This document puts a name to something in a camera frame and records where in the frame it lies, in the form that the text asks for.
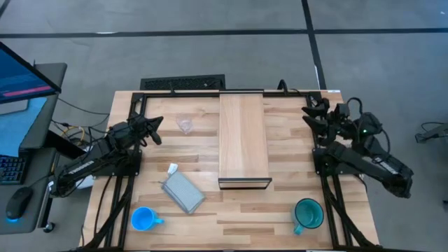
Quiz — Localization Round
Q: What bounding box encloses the small blue mug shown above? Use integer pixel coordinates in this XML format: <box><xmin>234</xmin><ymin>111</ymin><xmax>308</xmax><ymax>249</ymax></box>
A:
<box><xmin>130</xmin><ymin>206</ymin><xmax>165</xmax><ymax>232</ymax></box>

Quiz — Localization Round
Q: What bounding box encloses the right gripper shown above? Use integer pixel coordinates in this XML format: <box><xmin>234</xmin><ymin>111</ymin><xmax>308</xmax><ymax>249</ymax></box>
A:
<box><xmin>301</xmin><ymin>98</ymin><xmax>351</xmax><ymax>138</ymax></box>

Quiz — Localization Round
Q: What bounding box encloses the black computer mouse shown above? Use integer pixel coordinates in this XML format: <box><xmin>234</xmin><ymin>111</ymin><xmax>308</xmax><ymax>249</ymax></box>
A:
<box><xmin>5</xmin><ymin>186</ymin><xmax>34</xmax><ymax>221</ymax></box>

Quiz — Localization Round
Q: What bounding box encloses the backlit black keyboard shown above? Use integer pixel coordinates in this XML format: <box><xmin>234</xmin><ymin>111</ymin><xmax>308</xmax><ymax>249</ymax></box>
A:
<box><xmin>0</xmin><ymin>153</ymin><xmax>27</xmax><ymax>186</ymax></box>

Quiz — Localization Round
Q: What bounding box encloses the large teal mug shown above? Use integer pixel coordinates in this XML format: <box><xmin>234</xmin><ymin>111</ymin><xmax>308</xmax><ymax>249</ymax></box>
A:
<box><xmin>292</xmin><ymin>197</ymin><xmax>325</xmax><ymax>235</ymax></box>

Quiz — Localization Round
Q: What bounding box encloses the white box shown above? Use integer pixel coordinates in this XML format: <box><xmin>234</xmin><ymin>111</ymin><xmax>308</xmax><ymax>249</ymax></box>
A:
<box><xmin>75</xmin><ymin>174</ymin><xmax>95</xmax><ymax>190</ymax></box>

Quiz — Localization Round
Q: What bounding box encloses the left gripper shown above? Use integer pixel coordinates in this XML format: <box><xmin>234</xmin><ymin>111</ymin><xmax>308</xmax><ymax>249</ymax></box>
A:
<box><xmin>108</xmin><ymin>114</ymin><xmax>165</xmax><ymax>146</ymax></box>

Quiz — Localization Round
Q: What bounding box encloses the grey computer desk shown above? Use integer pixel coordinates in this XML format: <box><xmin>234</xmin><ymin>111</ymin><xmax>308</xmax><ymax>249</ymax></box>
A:
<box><xmin>0</xmin><ymin>62</ymin><xmax>68</xmax><ymax>235</ymax></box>

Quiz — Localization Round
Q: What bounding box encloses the clear plastic cup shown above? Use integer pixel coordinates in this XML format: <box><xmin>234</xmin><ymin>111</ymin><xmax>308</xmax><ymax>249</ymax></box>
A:
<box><xmin>175</xmin><ymin>113</ymin><xmax>194</xmax><ymax>135</ymax></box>

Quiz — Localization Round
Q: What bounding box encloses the grey mesh pouch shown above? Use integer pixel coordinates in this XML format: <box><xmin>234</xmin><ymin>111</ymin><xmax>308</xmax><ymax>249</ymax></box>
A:
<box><xmin>159</xmin><ymin>170</ymin><xmax>207</xmax><ymax>215</ymax></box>

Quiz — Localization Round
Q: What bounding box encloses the black perforated panel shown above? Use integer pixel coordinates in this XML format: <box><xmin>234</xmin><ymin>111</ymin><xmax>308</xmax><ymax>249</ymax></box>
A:
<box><xmin>139</xmin><ymin>73</ymin><xmax>226</xmax><ymax>91</ymax></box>

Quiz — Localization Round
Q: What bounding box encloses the yellow cable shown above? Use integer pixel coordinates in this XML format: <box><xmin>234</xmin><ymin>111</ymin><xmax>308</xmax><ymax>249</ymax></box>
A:
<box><xmin>61</xmin><ymin>125</ymin><xmax>87</xmax><ymax>145</ymax></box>

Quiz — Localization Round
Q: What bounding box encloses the computer monitor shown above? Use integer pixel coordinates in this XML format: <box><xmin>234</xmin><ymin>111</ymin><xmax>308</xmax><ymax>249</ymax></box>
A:
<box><xmin>0</xmin><ymin>41</ymin><xmax>62</xmax><ymax>105</ymax></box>

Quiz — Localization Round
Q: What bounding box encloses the black metal table frame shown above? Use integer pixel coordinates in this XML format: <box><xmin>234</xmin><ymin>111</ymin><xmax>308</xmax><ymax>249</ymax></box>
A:
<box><xmin>82</xmin><ymin>89</ymin><xmax>382</xmax><ymax>252</ymax></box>

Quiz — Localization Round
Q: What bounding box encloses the wooden shelf board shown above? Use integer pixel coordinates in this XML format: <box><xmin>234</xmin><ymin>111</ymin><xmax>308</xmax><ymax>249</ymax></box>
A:
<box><xmin>217</xmin><ymin>92</ymin><xmax>273</xmax><ymax>191</ymax></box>

